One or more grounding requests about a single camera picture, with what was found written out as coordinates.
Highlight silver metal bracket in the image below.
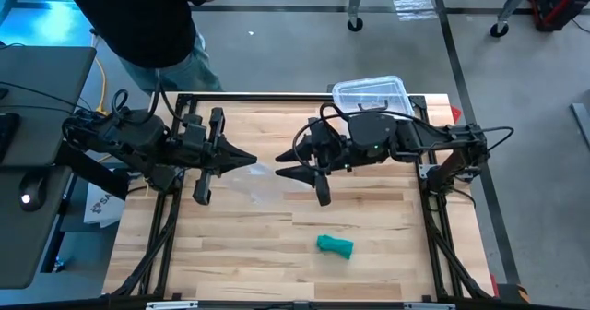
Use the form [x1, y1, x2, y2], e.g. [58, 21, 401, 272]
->
[402, 302, 457, 310]
[145, 300, 200, 310]

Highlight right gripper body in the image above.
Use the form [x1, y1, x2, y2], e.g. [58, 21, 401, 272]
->
[308, 118, 333, 208]

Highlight clear plastic sheet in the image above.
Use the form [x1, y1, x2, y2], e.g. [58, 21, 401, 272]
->
[387, 0, 439, 22]

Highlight grey cart leg with caster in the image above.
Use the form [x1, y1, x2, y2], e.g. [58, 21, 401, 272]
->
[489, 0, 539, 39]
[347, 0, 370, 34]

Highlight black keyboard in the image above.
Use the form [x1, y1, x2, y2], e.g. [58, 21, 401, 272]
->
[0, 111, 20, 161]

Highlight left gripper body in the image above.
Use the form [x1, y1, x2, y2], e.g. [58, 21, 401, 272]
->
[193, 107, 226, 206]

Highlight yellow cable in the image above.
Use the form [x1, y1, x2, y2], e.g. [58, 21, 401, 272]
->
[94, 58, 112, 117]

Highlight grey metal bar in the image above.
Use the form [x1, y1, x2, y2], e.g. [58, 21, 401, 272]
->
[570, 101, 590, 150]

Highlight black desk cable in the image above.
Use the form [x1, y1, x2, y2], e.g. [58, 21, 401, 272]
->
[0, 103, 75, 115]
[0, 81, 93, 115]

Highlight clear plastic bag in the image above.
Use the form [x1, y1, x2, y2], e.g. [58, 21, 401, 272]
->
[216, 161, 319, 206]

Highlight red plastic crate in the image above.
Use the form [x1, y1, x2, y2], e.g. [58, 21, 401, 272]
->
[526, 0, 590, 33]

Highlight black computer mouse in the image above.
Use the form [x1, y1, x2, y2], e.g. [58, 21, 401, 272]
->
[17, 171, 48, 213]

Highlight green elastic bandage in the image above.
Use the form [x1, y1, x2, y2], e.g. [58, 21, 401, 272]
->
[315, 233, 355, 260]

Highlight clear plastic container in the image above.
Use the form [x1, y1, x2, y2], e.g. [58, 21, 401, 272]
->
[331, 75, 416, 117]

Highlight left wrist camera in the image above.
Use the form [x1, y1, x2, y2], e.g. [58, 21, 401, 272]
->
[182, 123, 207, 154]

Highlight person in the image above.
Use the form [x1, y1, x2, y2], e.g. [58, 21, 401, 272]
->
[57, 0, 225, 94]

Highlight black container handle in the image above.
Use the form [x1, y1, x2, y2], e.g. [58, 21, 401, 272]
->
[357, 98, 389, 113]

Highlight light grey desk panel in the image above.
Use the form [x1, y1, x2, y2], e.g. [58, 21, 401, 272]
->
[0, 45, 97, 168]

